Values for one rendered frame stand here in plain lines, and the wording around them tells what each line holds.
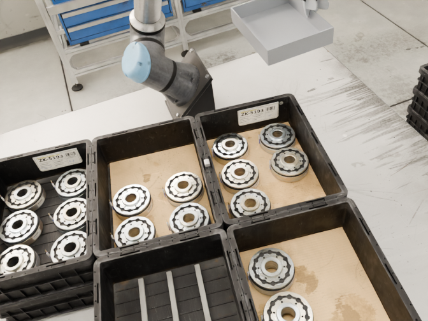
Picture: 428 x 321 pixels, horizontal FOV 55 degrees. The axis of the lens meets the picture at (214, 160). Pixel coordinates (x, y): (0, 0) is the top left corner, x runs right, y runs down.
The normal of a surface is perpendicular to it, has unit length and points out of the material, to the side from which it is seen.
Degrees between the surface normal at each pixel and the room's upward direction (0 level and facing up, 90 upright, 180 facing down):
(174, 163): 0
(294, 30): 3
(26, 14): 90
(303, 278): 0
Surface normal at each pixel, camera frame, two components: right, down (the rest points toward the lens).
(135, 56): -0.72, -0.14
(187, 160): -0.11, -0.67
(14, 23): 0.36, 0.66
